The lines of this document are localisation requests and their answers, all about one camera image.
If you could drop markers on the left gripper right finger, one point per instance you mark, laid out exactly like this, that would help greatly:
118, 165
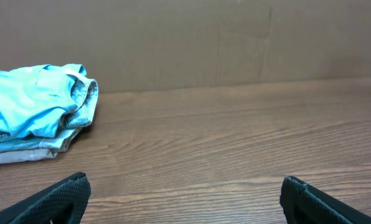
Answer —
304, 204

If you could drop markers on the light blue printed t-shirt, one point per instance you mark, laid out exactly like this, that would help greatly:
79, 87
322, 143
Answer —
33, 99

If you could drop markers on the folded pale pink garment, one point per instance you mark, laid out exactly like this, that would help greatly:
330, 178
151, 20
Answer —
35, 148

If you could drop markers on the folded light denim shorts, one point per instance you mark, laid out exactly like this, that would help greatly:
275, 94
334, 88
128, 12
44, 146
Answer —
85, 94

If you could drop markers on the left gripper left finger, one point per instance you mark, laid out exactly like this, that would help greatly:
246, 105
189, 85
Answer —
64, 202

